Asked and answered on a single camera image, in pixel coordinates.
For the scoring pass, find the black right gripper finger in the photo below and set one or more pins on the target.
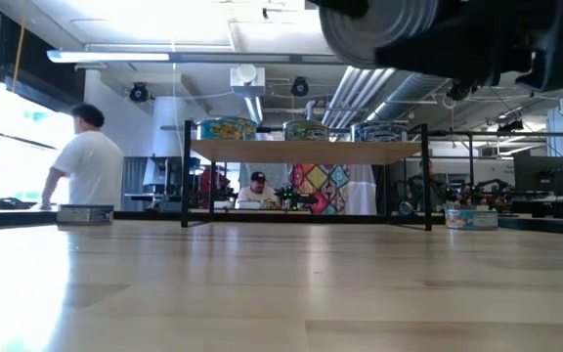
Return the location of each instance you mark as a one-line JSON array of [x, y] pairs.
[[423, 56], [345, 7]]

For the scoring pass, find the silver-lid blue-white tuna can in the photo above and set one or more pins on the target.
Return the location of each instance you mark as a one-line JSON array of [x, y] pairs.
[[85, 215], [356, 128], [384, 133]]

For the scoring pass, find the gold-lid green-label tuna can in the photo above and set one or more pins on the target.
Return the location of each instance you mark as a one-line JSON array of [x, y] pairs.
[[306, 132]]

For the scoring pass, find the silver-lid yellow-blue tuna can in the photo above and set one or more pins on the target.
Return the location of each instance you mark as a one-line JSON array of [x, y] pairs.
[[254, 136], [471, 220], [253, 125], [223, 131]]

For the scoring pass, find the black ceiling spotlights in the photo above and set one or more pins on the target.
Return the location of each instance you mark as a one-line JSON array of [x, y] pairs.
[[462, 93]]

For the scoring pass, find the silver ceiling ventilation ducts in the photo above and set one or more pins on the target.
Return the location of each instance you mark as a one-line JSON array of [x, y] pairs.
[[359, 88]]

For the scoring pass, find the black round ceiling speaker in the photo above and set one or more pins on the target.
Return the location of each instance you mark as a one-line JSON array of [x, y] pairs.
[[139, 92], [299, 86]]

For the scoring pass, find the black ceiling spotlight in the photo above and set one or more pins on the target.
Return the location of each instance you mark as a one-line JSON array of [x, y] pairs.
[[511, 126]]

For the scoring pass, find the white ceiling unit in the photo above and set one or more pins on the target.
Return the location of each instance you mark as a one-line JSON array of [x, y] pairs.
[[247, 80]]

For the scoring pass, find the person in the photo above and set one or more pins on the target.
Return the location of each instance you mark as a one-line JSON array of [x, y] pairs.
[[428, 185], [258, 191], [91, 166]]

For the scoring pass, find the white hanging cloth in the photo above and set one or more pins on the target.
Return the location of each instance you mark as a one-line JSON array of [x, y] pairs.
[[363, 188]]

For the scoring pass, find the black background robot arms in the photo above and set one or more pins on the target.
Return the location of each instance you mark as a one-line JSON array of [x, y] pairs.
[[487, 188]]

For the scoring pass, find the black background monitor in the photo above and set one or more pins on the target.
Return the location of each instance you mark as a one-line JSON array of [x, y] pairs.
[[545, 176]]

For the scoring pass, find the colourful patterned cloth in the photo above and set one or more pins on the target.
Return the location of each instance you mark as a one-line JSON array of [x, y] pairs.
[[319, 188]]

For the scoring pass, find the black background desk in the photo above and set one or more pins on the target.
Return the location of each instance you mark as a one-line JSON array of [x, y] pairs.
[[550, 206]]

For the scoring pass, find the small black background robot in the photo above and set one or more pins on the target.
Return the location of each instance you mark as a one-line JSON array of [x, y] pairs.
[[296, 198]]

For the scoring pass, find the white round column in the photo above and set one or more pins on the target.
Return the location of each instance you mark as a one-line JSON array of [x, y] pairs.
[[166, 127]]

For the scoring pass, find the long ceiling light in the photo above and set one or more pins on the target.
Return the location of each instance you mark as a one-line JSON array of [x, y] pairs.
[[96, 56]]

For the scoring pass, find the grey curtain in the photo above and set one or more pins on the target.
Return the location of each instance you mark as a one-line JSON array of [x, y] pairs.
[[135, 181]]

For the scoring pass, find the black background rig frame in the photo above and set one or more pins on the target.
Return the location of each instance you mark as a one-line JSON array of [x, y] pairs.
[[506, 133]]

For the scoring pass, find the wooden shelf with black frame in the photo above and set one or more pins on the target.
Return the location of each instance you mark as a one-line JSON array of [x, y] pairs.
[[306, 152]]

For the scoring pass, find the black aluminium table frame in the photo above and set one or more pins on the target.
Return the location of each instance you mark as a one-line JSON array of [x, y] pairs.
[[17, 219]]

